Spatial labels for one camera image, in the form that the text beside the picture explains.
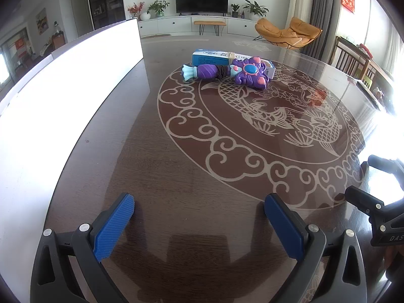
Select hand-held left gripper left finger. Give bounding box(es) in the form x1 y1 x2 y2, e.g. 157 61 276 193
30 192 135 303

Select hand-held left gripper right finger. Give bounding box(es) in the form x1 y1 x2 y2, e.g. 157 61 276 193
263 192 368 303

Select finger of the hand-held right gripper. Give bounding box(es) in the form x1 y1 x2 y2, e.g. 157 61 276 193
345 186 395 232
361 155 404 180

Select dark brown patterned desktop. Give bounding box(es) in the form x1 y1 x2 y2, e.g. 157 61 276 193
44 35 395 303

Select wooden dining chair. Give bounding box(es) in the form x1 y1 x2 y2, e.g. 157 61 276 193
328 36 370 73

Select white light panel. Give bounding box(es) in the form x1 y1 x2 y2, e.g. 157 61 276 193
0 18 144 291

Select purple toy wand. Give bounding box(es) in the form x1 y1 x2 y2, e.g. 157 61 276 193
182 56 269 90

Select grey curtain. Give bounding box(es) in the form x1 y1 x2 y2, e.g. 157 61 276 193
303 0 343 60

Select orange lounge chair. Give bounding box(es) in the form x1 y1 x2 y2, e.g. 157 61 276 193
254 17 322 50

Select cream curtain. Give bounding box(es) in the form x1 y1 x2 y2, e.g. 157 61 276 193
286 0 316 35

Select blue and white box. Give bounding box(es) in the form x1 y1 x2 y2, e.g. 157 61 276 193
192 49 276 79

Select large potted plant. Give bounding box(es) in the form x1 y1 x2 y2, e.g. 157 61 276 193
242 0 269 21

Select white television console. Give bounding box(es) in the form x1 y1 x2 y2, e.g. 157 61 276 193
138 16 262 37

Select wooden bench with hairpin legs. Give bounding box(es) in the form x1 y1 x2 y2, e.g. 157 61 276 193
193 21 227 35

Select red flowers in vase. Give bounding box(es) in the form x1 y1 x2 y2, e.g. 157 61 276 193
127 3 151 21

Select leafy green potted plant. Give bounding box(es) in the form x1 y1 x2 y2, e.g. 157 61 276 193
147 0 171 18

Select dark glass display cabinet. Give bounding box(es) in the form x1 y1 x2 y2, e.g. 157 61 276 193
86 0 125 31

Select flat screen television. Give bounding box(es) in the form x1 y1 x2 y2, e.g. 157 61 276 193
175 0 229 15

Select framed wall painting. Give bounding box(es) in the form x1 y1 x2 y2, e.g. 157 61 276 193
35 8 48 35

